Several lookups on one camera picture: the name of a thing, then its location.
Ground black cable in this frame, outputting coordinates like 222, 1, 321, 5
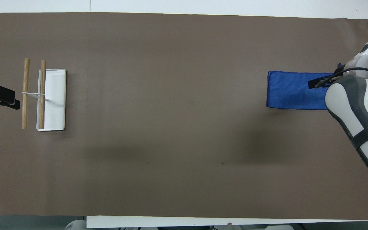
315, 67, 368, 89

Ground white towel rack wooden bars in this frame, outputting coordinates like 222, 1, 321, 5
22, 57, 67, 132

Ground blue towel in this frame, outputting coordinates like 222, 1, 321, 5
266, 70, 335, 111

